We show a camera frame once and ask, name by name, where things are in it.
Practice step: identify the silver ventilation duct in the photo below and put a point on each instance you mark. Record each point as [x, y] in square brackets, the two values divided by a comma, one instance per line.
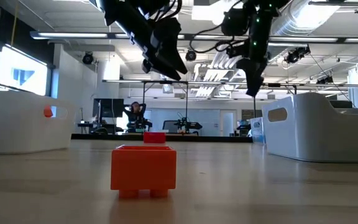
[306, 18]

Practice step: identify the white plastic bin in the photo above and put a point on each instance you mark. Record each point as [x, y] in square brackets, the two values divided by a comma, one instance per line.
[306, 137]
[17, 124]

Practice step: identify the black computer monitor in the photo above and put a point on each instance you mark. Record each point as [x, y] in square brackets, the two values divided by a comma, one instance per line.
[107, 107]

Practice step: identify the large bright window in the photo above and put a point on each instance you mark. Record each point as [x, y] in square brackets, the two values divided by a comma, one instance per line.
[20, 71]

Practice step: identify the long ceiling light bar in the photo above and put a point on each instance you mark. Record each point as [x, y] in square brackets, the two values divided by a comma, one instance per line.
[73, 35]
[306, 40]

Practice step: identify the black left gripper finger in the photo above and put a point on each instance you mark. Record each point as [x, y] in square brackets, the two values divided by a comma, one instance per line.
[157, 69]
[172, 57]

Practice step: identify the black ceiling spotlight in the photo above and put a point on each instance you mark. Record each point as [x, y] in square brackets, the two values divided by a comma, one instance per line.
[324, 80]
[88, 58]
[295, 55]
[190, 56]

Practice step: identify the pale background door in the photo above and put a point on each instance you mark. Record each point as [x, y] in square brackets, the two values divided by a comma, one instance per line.
[227, 123]

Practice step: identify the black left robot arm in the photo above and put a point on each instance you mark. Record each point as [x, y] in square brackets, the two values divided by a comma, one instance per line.
[101, 6]

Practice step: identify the black background robot arm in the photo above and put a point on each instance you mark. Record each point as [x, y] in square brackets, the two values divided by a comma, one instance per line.
[191, 125]

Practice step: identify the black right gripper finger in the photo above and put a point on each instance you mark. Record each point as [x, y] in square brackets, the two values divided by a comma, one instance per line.
[253, 74]

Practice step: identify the black aluminium table frame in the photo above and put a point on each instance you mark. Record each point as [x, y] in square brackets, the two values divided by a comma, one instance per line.
[104, 137]

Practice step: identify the red toy building block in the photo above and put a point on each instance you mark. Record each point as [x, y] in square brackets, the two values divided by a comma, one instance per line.
[154, 137]

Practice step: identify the person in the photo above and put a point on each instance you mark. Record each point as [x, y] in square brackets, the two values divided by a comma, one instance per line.
[135, 115]

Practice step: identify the clear plastic bin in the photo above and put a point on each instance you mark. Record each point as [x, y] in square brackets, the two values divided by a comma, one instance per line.
[256, 129]

